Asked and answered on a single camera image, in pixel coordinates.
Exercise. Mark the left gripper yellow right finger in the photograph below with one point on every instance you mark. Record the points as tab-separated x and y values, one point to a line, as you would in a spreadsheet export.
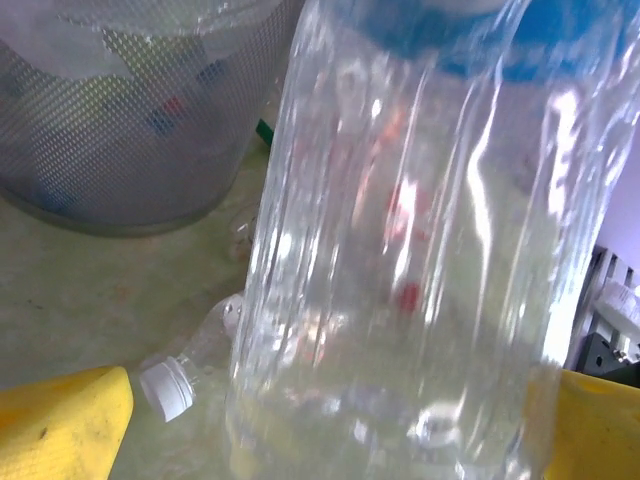
600	430

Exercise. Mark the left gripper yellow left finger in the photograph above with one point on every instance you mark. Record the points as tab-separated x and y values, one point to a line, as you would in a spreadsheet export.
60	425

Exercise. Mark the clear bottle white red label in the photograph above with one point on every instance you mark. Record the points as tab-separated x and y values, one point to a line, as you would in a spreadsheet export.
165	390

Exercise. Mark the clear bottle with blue label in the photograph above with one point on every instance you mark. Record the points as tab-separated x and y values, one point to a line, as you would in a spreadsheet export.
400	250

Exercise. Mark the grey mesh waste bin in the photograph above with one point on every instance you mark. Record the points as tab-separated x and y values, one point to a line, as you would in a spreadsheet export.
125	165

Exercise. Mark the clear plastic bin liner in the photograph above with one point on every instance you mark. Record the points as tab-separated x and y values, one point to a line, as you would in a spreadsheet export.
100	40

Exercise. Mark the small green piece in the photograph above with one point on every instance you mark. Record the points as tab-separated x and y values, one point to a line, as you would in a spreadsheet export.
264	133

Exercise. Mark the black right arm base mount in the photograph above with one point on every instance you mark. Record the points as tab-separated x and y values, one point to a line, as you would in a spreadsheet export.
605	352

